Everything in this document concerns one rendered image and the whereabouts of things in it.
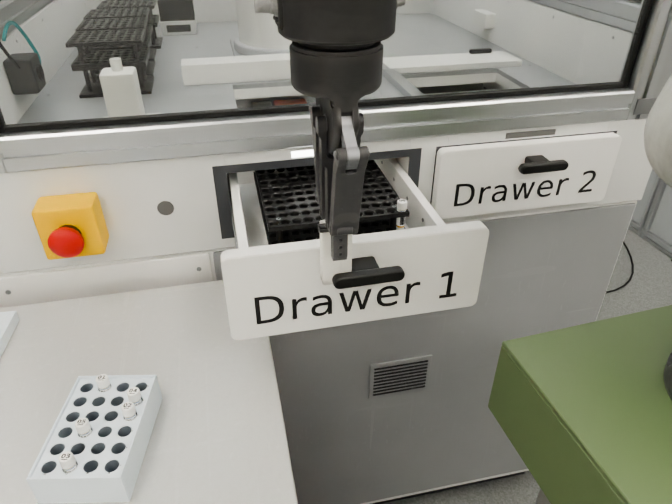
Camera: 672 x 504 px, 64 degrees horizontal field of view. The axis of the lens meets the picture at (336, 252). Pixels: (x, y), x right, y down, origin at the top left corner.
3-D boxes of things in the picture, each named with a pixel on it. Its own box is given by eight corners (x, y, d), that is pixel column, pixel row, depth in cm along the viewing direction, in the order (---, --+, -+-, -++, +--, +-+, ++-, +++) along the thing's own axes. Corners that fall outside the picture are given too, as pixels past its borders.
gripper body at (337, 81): (282, 29, 46) (287, 133, 51) (298, 53, 39) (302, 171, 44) (368, 25, 47) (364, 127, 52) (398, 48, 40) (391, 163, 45)
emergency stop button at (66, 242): (86, 258, 67) (78, 230, 65) (51, 262, 66) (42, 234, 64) (90, 245, 69) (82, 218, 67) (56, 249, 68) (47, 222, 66)
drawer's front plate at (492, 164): (603, 200, 87) (623, 135, 81) (434, 220, 82) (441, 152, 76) (597, 195, 89) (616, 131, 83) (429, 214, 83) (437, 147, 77)
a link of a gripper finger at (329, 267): (351, 220, 52) (353, 223, 52) (349, 278, 56) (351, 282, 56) (320, 223, 52) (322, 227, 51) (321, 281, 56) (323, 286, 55)
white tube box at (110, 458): (129, 502, 50) (121, 477, 48) (38, 504, 50) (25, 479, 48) (162, 398, 60) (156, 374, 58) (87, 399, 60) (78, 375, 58)
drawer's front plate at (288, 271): (476, 306, 65) (490, 227, 59) (231, 342, 60) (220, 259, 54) (470, 297, 66) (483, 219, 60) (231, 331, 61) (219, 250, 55)
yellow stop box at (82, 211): (105, 257, 70) (91, 208, 66) (45, 264, 68) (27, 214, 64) (110, 237, 74) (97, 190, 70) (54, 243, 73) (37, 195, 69)
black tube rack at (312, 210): (405, 254, 71) (409, 211, 67) (271, 271, 68) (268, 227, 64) (362, 181, 89) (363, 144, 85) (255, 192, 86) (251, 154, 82)
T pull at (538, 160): (568, 170, 78) (570, 161, 77) (520, 175, 77) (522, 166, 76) (554, 160, 81) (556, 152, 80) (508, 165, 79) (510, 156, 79)
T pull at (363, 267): (405, 281, 56) (406, 270, 55) (334, 290, 54) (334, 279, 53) (394, 262, 58) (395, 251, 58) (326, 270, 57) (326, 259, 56)
